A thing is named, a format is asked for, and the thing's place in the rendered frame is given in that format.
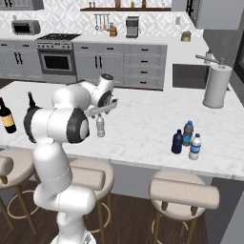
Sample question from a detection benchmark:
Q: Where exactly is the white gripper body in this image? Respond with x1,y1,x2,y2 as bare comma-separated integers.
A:
86,98,120,119

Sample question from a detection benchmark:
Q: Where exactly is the clear plastic bottle white cap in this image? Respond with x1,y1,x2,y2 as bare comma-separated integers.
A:
95,113,107,138

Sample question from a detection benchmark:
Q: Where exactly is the grey base cupboard run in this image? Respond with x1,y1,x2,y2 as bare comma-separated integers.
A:
0,39,45,82
72,41,169,92

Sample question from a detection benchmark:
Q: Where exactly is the steel oven with hob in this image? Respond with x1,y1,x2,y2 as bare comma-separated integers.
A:
35,32,82,85

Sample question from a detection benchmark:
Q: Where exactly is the beige bar stool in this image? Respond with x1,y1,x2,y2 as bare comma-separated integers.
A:
67,157,115,244
148,169,221,244
0,148,41,236

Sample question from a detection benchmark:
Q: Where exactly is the dark blue plastic bottle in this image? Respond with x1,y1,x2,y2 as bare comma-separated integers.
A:
171,129,185,155

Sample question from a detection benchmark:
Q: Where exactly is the grey coffee machine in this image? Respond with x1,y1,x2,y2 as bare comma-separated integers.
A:
125,15,142,40

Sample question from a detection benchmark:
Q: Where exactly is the grey plastic bottle blue cap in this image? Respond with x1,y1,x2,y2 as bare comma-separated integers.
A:
182,120,195,148

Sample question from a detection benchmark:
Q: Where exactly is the dark sink basin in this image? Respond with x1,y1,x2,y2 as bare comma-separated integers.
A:
172,63,231,92

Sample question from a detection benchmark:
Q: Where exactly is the dark wine bottle tan label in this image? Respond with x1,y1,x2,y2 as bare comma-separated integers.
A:
0,96,18,134

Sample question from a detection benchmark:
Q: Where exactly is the clear plastic bottle blue cap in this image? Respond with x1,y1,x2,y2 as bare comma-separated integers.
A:
188,132,203,161

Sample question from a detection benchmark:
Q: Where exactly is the yellow pot with tools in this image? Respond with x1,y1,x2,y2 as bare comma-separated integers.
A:
180,30,193,43

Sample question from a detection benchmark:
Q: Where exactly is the grey toaster oven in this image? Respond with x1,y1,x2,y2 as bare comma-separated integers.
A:
10,19,42,36

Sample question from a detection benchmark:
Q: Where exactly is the silver tap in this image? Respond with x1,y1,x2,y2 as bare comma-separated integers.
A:
194,53,225,67

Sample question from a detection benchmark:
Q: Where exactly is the small soap dispenser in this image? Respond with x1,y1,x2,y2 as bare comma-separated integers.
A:
204,48,214,61

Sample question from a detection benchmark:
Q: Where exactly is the rail with hanging tools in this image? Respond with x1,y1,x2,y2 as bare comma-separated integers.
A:
92,12,112,32

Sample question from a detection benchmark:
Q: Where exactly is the wooden wall shelf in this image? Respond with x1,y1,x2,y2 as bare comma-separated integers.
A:
79,7,173,12

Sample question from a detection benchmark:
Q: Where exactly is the grey wall cupboard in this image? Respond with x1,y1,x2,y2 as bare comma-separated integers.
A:
0,0,45,11
186,0,244,31

